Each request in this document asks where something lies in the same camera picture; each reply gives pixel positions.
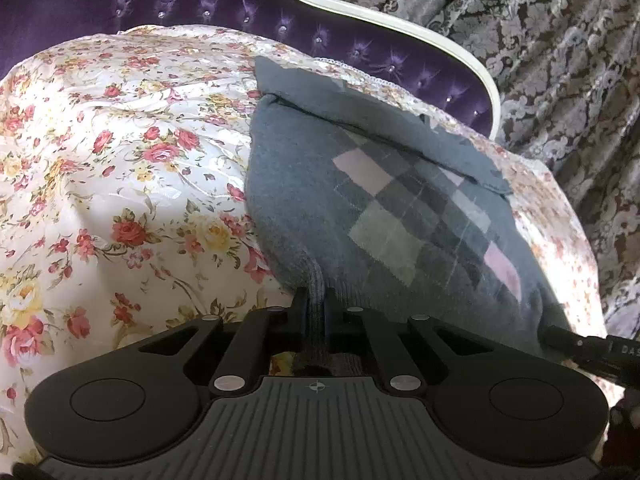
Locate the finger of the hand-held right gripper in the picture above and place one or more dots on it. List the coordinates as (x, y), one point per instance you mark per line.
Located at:
(575, 347)

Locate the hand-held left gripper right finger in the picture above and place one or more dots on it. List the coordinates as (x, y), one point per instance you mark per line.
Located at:
(331, 316)

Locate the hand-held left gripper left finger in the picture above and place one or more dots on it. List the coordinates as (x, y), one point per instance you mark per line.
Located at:
(299, 317)

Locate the grey argyle knit sweater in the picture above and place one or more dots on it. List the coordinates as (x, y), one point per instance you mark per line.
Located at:
(380, 210)

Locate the floral printed blanket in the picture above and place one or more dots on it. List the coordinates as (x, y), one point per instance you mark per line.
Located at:
(125, 185)

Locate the brown damask curtain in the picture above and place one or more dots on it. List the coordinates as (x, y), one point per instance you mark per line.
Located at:
(550, 85)

